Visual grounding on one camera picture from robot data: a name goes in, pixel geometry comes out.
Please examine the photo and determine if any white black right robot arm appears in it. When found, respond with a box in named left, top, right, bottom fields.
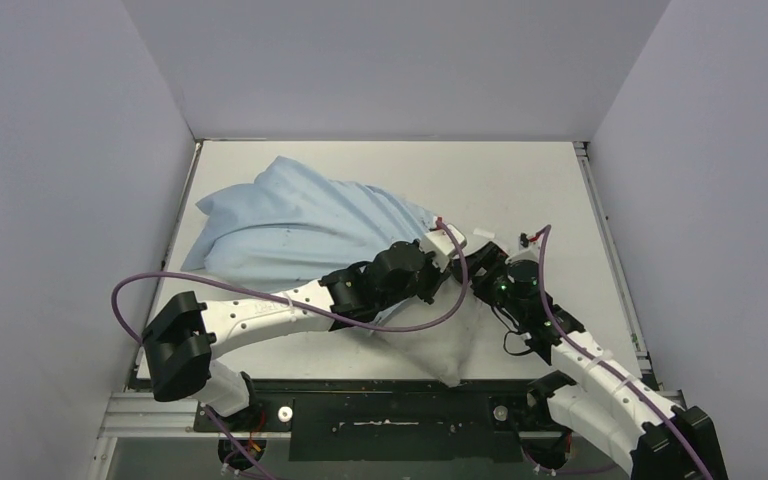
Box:
left=466, top=242, right=728, bottom=479

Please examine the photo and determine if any white pillow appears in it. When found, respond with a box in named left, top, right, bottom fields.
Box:
left=372, top=275, right=484, bottom=387

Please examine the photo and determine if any light blue pillowcase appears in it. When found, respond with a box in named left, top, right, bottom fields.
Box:
left=181, top=156, right=435, bottom=293

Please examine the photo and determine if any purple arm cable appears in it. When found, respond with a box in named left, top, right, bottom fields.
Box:
left=111, top=219, right=471, bottom=480
left=532, top=225, right=717, bottom=480

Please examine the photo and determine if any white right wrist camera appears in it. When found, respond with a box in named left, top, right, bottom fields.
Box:
left=506, top=230, right=545, bottom=264

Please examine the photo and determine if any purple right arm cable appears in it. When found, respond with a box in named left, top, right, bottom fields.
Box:
left=532, top=225, right=717, bottom=480

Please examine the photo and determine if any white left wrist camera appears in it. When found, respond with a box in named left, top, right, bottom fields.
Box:
left=419, top=216, right=468, bottom=272

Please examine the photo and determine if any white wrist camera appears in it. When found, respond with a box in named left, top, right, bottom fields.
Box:
left=419, top=216, right=468, bottom=272
left=506, top=230, right=545, bottom=264

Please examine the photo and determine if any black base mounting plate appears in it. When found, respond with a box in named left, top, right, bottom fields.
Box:
left=128, top=377, right=657, bottom=464

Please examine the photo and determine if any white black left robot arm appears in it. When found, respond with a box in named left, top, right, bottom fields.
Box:
left=142, top=231, right=458, bottom=430

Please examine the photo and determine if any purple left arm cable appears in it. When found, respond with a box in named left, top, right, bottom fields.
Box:
left=111, top=219, right=471, bottom=480

